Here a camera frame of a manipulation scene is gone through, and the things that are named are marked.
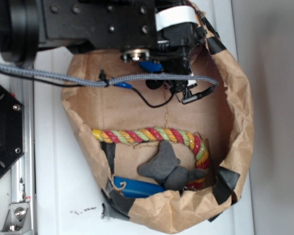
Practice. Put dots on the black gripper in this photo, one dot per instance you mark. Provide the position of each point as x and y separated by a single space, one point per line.
180 29

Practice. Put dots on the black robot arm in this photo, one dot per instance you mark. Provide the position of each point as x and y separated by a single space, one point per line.
82 26

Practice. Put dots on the brown paper bag bin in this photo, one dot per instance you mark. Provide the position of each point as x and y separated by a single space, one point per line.
224 119

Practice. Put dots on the grey plush toy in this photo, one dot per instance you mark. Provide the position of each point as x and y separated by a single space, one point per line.
165 168

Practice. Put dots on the blue cylinder tube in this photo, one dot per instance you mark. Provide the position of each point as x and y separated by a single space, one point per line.
136 189

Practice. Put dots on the blue cable connector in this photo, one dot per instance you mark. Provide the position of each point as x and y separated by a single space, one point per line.
123 85

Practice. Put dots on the multicolour twisted rope toy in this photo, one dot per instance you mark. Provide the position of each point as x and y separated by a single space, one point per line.
156 134

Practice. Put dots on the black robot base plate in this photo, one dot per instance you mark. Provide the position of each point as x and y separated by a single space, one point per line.
11 130

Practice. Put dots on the aluminium frame rail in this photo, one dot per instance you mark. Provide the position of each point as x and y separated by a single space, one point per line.
23 170

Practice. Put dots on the metal corner bracket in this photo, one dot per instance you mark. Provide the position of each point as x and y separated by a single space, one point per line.
18 220

